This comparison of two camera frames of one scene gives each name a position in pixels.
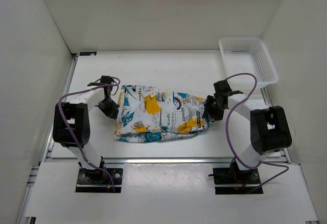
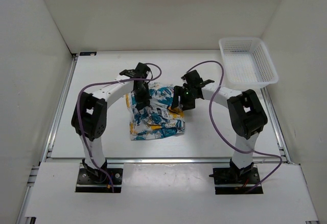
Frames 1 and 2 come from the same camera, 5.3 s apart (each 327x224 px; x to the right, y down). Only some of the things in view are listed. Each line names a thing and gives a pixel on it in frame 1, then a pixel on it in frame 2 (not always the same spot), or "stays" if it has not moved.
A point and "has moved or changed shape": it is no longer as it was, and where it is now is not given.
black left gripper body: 103,105 -> 143,93
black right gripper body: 217,112 -> 187,98
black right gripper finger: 208,105 -> 177,92
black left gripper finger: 112,111 -> 141,103
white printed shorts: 146,114 has moved or changed shape
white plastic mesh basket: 248,55 stays
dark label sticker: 88,53 stays
